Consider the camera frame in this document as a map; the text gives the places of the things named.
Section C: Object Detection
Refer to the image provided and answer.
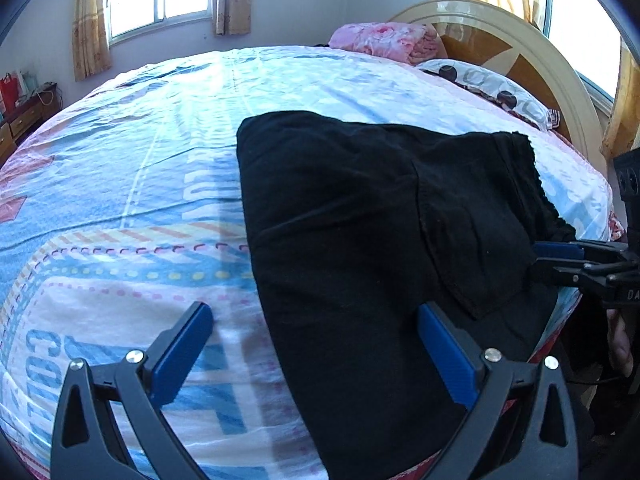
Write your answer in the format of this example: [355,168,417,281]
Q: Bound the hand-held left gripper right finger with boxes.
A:
[417,302,581,480]

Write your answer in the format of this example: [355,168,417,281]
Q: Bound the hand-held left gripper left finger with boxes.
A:
[50,301,216,480]

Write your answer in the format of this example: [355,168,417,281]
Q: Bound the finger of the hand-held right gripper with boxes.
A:
[532,241,630,262]
[531,260,628,291]

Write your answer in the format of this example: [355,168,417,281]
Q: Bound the black pants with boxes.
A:
[236,110,578,480]

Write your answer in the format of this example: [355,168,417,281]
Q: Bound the person's right hand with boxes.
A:
[607,310,636,376]

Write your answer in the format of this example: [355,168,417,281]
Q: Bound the wooden bed headboard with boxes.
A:
[387,0,608,161]

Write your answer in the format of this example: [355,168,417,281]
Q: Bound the bed with printed sheet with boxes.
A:
[0,45,626,480]

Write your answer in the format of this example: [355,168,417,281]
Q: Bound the patterned pillow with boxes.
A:
[417,58,561,132]

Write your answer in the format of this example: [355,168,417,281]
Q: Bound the large window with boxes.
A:
[547,0,621,106]

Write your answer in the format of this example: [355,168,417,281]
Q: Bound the pink folded blanket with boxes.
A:
[328,22,441,67]

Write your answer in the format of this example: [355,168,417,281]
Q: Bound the wooden dresser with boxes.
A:
[0,87,63,161]

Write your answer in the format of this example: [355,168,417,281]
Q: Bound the red bag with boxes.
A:
[0,74,20,115]

